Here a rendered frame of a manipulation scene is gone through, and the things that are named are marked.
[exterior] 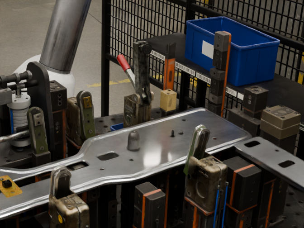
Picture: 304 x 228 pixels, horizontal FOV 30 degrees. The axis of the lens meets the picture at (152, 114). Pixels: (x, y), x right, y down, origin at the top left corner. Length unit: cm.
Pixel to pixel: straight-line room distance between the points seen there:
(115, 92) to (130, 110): 268
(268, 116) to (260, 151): 13
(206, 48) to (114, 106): 224
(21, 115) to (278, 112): 68
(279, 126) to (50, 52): 70
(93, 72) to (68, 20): 297
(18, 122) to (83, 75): 313
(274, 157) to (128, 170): 38
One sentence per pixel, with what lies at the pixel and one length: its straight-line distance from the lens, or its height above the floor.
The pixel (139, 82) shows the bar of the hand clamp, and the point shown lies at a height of 111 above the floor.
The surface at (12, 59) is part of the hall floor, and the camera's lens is 497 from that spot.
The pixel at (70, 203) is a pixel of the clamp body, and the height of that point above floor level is 104.
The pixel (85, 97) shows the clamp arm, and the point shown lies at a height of 110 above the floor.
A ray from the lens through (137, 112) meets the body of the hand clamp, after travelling 159.
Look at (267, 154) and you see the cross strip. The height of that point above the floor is 100.
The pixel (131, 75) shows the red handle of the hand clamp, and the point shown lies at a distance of 162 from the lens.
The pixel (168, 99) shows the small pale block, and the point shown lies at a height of 105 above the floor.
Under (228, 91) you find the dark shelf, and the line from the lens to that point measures 180.
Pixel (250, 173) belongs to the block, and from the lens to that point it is 143.
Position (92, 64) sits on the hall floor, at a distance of 483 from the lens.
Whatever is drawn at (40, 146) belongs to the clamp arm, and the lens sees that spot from 145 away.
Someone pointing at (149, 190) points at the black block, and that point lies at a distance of 130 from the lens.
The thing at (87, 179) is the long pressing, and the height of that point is 100.
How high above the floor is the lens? 170
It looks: 25 degrees down
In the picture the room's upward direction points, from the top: 3 degrees clockwise
